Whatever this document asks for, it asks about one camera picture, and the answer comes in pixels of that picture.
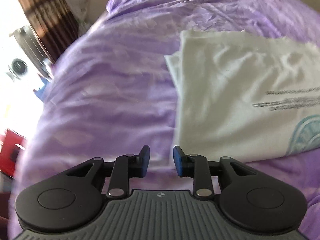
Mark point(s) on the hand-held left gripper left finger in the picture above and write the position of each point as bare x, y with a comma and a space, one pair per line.
144, 161

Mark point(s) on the white printed sweatshirt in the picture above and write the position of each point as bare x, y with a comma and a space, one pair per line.
225, 92

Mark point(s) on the red box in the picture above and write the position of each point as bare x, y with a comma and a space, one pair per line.
10, 155

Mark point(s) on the purple blanket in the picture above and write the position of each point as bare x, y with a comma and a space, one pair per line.
112, 92

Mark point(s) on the brown patterned curtain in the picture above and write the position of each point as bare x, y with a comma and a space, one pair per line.
50, 20

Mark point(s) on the grey suitcase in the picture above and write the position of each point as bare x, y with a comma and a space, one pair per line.
30, 45

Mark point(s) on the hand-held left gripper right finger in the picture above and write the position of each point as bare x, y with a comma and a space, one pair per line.
178, 161

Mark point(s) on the blue cloth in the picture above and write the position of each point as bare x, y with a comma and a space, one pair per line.
42, 88

